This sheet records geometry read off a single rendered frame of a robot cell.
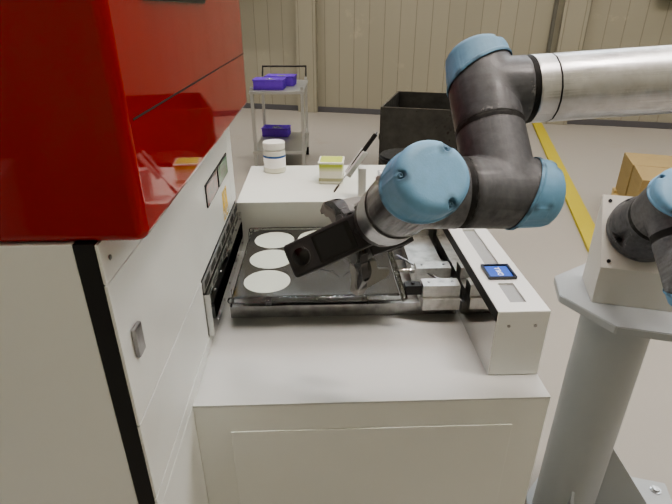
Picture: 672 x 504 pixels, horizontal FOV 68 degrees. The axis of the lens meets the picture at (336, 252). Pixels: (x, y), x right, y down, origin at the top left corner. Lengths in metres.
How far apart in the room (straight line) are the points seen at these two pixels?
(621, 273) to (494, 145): 0.78
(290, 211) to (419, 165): 0.92
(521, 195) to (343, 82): 7.44
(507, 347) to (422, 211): 0.54
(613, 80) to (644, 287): 0.75
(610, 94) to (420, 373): 0.57
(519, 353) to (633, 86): 0.52
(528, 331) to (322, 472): 0.46
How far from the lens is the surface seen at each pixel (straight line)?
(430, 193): 0.46
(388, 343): 1.03
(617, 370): 1.40
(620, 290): 1.30
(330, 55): 7.94
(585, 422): 1.51
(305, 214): 1.36
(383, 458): 1.00
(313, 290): 1.05
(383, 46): 7.75
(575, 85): 0.62
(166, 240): 0.76
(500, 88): 0.58
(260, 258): 1.19
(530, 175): 0.54
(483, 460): 1.05
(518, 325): 0.94
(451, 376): 0.97
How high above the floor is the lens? 1.43
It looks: 26 degrees down
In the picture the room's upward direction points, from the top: straight up
